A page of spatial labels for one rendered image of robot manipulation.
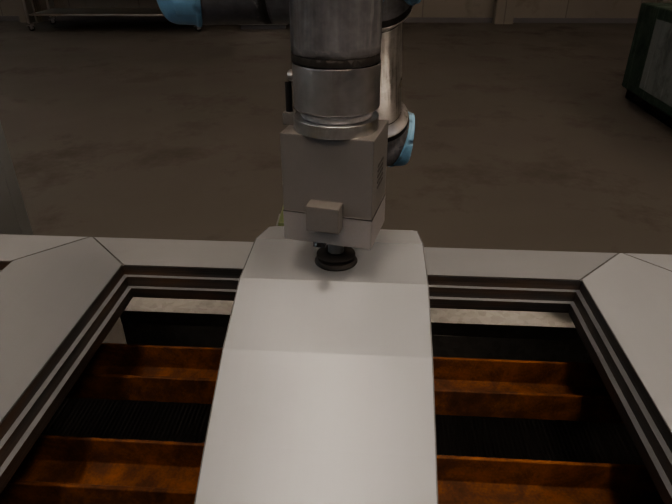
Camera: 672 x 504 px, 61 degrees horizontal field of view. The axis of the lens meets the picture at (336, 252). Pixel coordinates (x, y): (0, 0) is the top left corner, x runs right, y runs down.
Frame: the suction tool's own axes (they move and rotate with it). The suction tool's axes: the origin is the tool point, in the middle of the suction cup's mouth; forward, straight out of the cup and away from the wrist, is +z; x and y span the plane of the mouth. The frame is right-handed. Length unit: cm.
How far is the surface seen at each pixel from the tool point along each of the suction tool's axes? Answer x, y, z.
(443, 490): 4.1, 13.6, 34.2
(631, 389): 10.8, 33.5, 17.4
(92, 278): 12.8, -41.9, 15.8
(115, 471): -4.9, -29.9, 34.2
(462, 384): 25.3, 14.3, 34.3
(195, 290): 18.6, -28.2, 19.2
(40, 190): 204, -237, 104
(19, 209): 52, -94, 28
